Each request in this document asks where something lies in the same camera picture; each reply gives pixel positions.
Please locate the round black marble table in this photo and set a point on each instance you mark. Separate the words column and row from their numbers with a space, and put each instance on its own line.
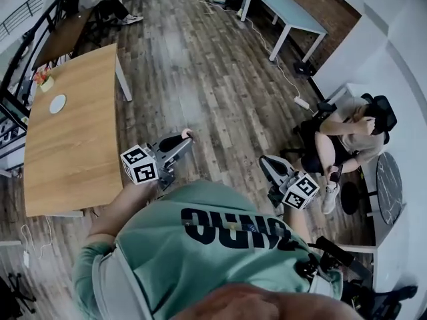
column 389, row 188

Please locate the black equipment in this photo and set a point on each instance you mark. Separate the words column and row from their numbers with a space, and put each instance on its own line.
column 377, row 300

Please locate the white power adapter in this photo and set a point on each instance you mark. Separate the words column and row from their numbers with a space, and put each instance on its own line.
column 26, row 258

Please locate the light wooden table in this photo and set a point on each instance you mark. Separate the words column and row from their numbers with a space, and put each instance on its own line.
column 73, row 138

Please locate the black chair base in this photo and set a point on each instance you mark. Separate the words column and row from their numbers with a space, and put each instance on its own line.
column 16, row 295

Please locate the person's right forearm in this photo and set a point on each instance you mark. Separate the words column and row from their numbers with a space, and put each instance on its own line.
column 298, row 222

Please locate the white round plate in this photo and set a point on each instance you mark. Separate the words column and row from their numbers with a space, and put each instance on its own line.
column 57, row 103

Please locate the small potted flowers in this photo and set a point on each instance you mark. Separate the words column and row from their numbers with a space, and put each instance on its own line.
column 43, row 78

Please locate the black round stool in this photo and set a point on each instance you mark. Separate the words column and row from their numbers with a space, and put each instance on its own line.
column 351, row 198

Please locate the person's face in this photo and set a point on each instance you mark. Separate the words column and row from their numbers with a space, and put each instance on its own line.
column 263, row 303

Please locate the white table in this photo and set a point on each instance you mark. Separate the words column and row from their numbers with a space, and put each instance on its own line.
column 287, row 12

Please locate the person's left forearm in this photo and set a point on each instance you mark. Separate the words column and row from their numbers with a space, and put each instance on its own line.
column 116, row 208

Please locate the black metal railing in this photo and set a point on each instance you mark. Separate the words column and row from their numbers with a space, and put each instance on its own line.
column 23, row 38

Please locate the black office chair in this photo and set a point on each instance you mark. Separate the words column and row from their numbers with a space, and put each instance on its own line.
column 383, row 112

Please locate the dark wooden table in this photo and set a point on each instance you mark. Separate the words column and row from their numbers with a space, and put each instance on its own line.
column 63, row 37

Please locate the person's green T-shirt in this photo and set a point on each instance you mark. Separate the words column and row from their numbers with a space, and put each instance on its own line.
column 200, row 252

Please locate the black floor box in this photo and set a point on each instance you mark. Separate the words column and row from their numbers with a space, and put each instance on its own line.
column 303, row 68

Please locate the white power strip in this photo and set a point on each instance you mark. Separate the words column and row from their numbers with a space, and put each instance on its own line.
column 301, row 102

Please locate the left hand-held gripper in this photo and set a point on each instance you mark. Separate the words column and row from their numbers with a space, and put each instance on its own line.
column 140, row 172

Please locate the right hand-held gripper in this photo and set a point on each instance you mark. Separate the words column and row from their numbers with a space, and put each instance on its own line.
column 302, row 192

